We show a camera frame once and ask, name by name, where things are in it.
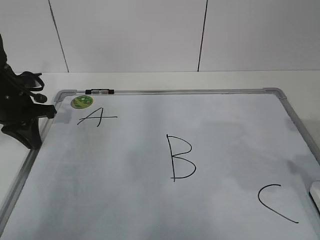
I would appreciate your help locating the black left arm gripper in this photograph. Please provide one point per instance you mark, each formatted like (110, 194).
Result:
(21, 108)

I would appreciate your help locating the white board eraser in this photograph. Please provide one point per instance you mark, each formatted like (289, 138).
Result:
(315, 193)

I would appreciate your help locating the round green magnet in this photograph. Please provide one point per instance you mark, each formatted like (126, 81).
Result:
(82, 102)

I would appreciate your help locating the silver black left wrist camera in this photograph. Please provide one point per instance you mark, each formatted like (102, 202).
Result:
(34, 85)

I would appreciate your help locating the white board with grey frame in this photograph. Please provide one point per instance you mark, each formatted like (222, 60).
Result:
(233, 164)

